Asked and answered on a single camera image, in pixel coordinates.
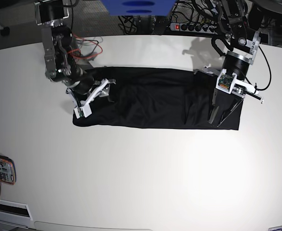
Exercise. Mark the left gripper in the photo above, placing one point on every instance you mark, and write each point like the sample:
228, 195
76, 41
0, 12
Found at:
226, 109

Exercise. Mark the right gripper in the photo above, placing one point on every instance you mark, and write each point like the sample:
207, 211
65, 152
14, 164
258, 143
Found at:
83, 85

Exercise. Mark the black T-shirt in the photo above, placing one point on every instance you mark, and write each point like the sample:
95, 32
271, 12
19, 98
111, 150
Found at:
145, 98

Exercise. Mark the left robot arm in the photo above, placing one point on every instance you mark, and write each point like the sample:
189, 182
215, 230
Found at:
233, 34

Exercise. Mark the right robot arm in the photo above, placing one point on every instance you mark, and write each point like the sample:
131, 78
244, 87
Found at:
62, 48

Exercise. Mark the blue plastic bin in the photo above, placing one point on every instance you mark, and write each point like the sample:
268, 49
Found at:
138, 7

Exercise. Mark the black office chair wheel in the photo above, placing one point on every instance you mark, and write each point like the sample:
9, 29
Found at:
5, 31

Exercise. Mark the white box on table edge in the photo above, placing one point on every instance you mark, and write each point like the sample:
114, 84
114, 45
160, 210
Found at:
15, 214

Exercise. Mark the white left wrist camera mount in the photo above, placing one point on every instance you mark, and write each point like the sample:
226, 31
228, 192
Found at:
230, 84

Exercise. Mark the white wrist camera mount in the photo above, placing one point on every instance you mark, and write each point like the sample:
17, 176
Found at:
230, 84
82, 101

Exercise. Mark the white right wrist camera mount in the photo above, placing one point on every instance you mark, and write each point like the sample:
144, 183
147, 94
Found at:
82, 101

